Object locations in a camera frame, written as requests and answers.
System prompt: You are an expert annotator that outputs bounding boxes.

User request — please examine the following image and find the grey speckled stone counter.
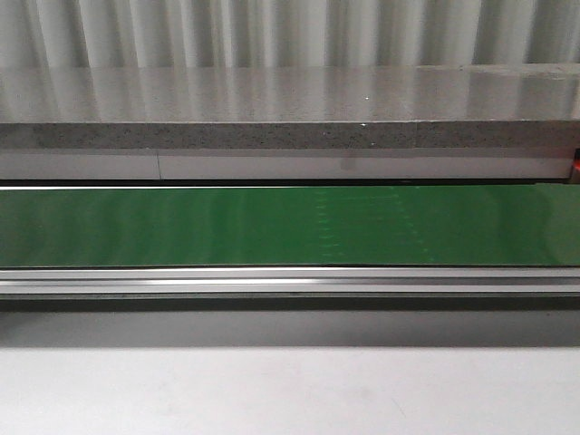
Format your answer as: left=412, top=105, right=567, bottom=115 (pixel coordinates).
left=1, top=64, right=579, bottom=150

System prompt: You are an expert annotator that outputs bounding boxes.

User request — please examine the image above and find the white conveyor back rail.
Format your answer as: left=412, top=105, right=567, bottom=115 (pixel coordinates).
left=1, top=147, right=575, bottom=180

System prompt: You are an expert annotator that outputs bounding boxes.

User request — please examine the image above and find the red orange object at edge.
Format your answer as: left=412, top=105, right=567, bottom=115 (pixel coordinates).
left=569, top=150, right=580, bottom=184

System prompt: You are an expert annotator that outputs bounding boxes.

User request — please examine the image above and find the aluminium conveyor front rail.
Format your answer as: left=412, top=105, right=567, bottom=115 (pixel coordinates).
left=1, top=266, right=579, bottom=300

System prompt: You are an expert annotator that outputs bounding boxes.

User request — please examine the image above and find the white corrugated curtain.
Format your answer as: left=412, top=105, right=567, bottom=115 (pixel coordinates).
left=1, top=1, right=579, bottom=68

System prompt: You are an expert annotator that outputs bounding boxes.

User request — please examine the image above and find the green conveyor belt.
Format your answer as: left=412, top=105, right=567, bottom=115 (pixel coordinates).
left=1, top=184, right=579, bottom=268

